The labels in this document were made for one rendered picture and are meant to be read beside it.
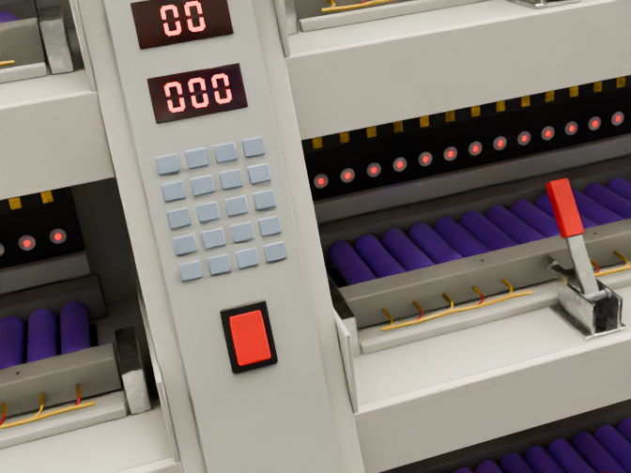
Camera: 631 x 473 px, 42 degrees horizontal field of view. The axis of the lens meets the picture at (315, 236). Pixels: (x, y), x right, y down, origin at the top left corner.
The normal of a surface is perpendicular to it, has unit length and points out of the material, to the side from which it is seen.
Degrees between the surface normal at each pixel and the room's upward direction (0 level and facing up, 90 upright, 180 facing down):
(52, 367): 18
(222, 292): 90
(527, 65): 108
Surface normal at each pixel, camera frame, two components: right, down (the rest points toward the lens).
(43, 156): 0.28, 0.39
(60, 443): -0.11, -0.89
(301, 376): 0.24, 0.09
